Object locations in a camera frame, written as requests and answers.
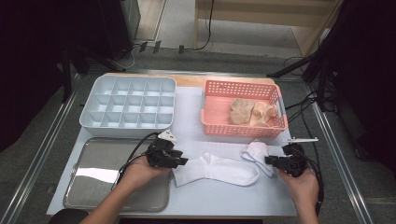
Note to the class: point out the pale peach sock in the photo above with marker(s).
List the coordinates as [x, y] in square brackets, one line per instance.
[260, 121]
[264, 109]

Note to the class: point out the light wooden frame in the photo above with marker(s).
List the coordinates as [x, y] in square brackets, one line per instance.
[249, 17]

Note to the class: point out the white divided organizer box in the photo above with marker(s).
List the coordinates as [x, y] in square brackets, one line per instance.
[127, 104]

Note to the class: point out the black cabinet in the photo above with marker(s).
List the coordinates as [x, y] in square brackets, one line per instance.
[118, 25]

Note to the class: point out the small black floor block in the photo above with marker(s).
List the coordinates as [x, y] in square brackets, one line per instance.
[157, 46]
[143, 46]
[181, 49]

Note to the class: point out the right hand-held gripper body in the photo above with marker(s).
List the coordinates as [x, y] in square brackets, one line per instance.
[294, 163]

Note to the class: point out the dark curtain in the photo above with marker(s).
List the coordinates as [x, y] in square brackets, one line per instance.
[25, 62]
[367, 77]

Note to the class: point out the white sock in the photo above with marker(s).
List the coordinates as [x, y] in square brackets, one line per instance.
[257, 152]
[224, 172]

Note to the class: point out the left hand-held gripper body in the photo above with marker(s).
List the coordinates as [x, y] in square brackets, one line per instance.
[158, 155]

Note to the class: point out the metal tray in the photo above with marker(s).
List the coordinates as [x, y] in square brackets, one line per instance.
[93, 186]

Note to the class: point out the person's left hand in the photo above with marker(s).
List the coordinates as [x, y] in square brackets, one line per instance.
[138, 174]

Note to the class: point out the beige sock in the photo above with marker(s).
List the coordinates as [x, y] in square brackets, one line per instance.
[243, 105]
[239, 118]

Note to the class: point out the black metal stand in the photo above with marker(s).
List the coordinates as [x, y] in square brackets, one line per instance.
[66, 77]
[289, 66]

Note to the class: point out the metal floor rail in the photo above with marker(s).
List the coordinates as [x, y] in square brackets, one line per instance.
[39, 158]
[337, 157]

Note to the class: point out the pink perforated plastic basket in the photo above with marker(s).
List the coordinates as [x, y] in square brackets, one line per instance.
[218, 112]

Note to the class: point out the person's right hand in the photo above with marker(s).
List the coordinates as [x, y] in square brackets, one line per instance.
[303, 193]

